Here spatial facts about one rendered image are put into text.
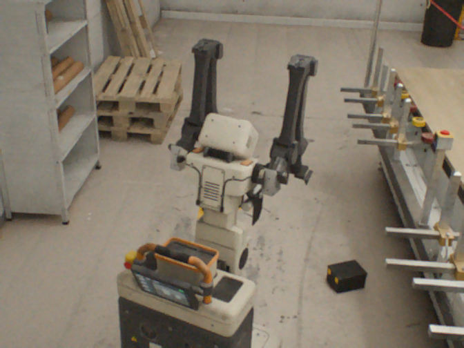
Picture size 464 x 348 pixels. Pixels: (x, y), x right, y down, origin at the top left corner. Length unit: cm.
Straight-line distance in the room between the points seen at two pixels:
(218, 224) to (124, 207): 199
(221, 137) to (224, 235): 46
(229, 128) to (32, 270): 196
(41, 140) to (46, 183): 32
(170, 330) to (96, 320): 107
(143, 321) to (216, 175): 68
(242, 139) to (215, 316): 70
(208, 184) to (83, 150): 270
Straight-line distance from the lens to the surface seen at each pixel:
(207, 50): 247
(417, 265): 254
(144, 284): 227
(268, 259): 385
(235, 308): 224
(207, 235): 255
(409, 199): 334
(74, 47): 464
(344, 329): 344
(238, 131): 231
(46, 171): 408
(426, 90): 449
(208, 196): 238
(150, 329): 249
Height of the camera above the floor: 229
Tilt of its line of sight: 29 degrees down
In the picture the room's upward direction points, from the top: 2 degrees clockwise
